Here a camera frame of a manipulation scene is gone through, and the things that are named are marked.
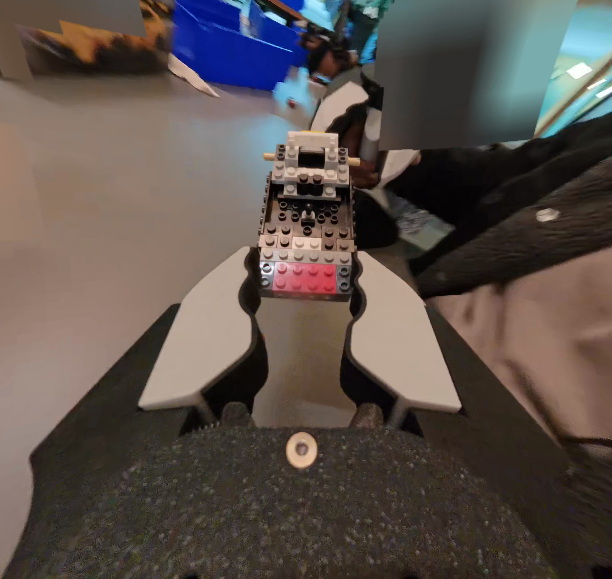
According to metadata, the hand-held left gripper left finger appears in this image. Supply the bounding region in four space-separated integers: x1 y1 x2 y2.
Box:
138 246 268 422

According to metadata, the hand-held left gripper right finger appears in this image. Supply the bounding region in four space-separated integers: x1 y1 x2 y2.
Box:
340 250 463 427

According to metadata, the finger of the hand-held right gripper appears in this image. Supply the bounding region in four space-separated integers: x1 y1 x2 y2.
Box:
310 80 370 133

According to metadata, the toy brick car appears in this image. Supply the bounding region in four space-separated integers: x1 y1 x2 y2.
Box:
257 130 361 303

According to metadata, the white desk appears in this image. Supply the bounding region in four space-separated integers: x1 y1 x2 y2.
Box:
0 74 417 541

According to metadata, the white plastic bag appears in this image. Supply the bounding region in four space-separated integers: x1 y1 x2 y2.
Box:
273 68 328 122

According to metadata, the blue white patterned fabric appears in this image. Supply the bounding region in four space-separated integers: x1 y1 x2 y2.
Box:
394 196 455 256

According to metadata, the person's beige garment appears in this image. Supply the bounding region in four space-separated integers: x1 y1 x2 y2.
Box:
426 249 612 450

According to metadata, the blue storage bin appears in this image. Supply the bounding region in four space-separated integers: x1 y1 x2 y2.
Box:
172 0 307 93

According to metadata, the white paper sheet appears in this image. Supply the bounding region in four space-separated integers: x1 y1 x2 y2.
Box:
166 55 222 99

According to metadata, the orange and black object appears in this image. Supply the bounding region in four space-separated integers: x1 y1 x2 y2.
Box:
19 19 170 76

